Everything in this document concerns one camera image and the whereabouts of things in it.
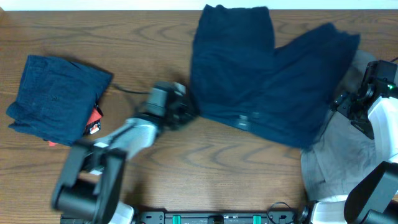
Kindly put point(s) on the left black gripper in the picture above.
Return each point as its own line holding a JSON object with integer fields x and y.
{"x": 186, "y": 107}

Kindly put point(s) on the navy blue shorts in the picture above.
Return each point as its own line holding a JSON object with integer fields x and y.
{"x": 238, "y": 76}
{"x": 56, "y": 98}

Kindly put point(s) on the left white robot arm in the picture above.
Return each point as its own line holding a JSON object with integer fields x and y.
{"x": 89, "y": 185}

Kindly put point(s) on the folded navy blue shorts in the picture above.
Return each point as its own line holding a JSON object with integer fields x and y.
{"x": 56, "y": 98}

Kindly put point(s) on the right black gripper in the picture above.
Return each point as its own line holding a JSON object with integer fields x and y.
{"x": 342, "y": 104}

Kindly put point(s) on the red clothing tag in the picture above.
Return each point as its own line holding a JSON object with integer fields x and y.
{"x": 94, "y": 123}

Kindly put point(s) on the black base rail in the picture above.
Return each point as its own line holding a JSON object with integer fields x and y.
{"x": 279, "y": 212}

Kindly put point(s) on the grey shorts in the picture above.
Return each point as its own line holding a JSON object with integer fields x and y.
{"x": 342, "y": 156}

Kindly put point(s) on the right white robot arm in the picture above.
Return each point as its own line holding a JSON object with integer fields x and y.
{"x": 369, "y": 202}

